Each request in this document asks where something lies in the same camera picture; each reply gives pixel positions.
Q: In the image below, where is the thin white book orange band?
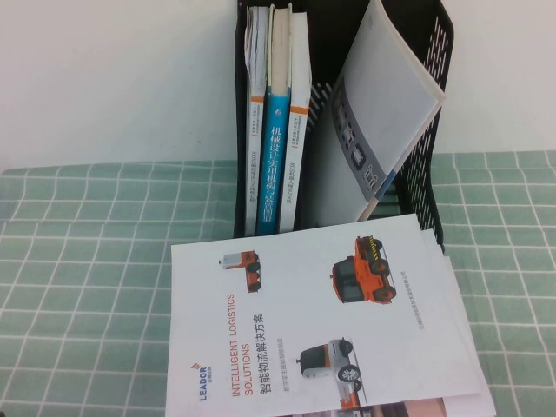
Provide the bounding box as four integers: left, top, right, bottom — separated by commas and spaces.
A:
244, 4, 270, 238

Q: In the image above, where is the thick white book orange band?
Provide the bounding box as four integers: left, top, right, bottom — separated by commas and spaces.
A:
277, 10, 313, 235

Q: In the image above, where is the black perforated plastic book holder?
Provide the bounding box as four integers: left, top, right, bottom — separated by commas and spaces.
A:
233, 0, 456, 255

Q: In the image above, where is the grey white robot brochure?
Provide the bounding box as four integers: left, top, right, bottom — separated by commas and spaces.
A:
302, 0, 447, 223

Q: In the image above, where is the blue spine book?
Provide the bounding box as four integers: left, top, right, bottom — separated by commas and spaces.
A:
255, 3, 293, 236

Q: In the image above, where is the plain white paper booklet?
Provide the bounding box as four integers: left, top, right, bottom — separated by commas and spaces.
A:
440, 254, 499, 417

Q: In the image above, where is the AgileX robot photo brochure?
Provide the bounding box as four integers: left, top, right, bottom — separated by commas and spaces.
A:
329, 226, 492, 417

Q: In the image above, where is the Leador brochure orange back cover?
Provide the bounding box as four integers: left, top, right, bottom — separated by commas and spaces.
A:
163, 212, 484, 417

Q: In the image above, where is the green white checked tablecloth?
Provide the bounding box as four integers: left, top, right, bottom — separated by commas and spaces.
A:
0, 149, 556, 417

